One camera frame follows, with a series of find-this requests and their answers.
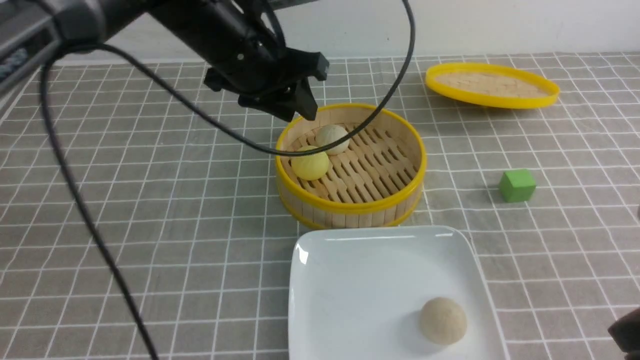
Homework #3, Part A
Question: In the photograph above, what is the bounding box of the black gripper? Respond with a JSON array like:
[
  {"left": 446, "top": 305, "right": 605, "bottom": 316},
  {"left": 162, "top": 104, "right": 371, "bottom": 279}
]
[{"left": 203, "top": 30, "right": 329, "bottom": 122}]

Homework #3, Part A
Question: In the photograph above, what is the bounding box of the white steamed bun back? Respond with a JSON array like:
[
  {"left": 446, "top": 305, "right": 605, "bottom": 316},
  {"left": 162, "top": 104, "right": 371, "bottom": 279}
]
[{"left": 315, "top": 124, "right": 350, "bottom": 156}]

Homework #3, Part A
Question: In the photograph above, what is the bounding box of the white steamed bun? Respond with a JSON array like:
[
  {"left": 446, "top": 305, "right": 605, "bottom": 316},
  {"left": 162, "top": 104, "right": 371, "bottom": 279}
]
[
  {"left": 418, "top": 297, "right": 468, "bottom": 346},
  {"left": 315, "top": 124, "right": 350, "bottom": 156}
]

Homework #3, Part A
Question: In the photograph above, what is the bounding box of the yellow steamed bun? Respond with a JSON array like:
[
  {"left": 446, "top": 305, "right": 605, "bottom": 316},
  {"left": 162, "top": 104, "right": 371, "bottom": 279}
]
[{"left": 290, "top": 152, "right": 330, "bottom": 182}]

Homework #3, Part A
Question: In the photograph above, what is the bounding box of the yellow rimmed bamboo steamer lid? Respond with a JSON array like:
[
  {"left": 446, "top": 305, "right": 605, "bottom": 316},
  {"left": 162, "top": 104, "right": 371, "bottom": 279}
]
[{"left": 425, "top": 63, "right": 560, "bottom": 110}]

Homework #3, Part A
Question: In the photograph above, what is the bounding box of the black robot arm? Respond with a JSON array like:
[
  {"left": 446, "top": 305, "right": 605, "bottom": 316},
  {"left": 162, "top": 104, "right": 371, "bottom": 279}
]
[{"left": 1, "top": 0, "right": 329, "bottom": 122}]

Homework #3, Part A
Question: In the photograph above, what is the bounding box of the white square plate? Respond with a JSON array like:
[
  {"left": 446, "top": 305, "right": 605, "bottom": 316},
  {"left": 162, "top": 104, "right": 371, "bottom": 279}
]
[{"left": 287, "top": 225, "right": 510, "bottom": 360}]

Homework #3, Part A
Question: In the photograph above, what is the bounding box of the yellow rimmed bamboo steamer basket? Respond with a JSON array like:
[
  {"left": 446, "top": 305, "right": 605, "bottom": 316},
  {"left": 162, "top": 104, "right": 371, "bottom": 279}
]
[{"left": 275, "top": 109, "right": 428, "bottom": 229}]

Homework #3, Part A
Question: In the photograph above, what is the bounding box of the grey checked tablecloth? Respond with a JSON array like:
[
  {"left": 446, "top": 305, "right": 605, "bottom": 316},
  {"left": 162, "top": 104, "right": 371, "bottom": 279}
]
[{"left": 0, "top": 53, "right": 640, "bottom": 360}]

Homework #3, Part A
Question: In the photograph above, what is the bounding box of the green wooden cube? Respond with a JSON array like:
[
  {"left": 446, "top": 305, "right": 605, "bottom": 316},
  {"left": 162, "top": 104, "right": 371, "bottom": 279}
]
[{"left": 498, "top": 168, "right": 537, "bottom": 203}]

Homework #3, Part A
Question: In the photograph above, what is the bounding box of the black cable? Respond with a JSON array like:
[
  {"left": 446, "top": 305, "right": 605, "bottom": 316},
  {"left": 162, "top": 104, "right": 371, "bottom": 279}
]
[{"left": 39, "top": 0, "right": 417, "bottom": 360}]

